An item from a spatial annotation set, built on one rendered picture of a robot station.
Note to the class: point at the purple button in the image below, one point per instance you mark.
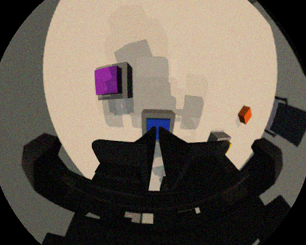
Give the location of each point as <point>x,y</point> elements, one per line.
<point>114,81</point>

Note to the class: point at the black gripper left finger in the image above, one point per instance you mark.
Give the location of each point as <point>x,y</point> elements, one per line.
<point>139,153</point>

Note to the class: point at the orange block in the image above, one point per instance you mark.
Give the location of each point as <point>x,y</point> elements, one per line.
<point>245,114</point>

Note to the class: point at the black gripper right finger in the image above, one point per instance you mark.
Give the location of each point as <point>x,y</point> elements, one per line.
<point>177,154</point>

